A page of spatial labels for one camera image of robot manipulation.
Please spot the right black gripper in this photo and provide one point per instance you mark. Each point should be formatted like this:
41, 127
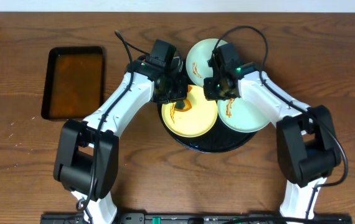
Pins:
210, 92

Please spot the green and orange sponge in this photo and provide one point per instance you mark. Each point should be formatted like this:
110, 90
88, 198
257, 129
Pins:
182, 105

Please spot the yellow plate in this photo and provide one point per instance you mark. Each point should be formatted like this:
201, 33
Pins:
196, 118

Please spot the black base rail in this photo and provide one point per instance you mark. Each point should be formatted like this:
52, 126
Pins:
140, 218

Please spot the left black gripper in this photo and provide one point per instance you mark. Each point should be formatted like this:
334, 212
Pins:
177, 93

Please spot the round black serving tray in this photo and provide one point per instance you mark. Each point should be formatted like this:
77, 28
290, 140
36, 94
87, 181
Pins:
219, 138

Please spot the light green plate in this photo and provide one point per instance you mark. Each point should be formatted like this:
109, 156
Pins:
240, 115
197, 61

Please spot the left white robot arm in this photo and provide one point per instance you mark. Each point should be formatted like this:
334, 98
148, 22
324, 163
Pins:
87, 155

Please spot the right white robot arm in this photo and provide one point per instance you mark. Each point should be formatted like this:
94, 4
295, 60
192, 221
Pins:
309, 153

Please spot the black rectangular water tray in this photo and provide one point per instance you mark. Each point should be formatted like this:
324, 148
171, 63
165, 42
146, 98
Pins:
74, 82

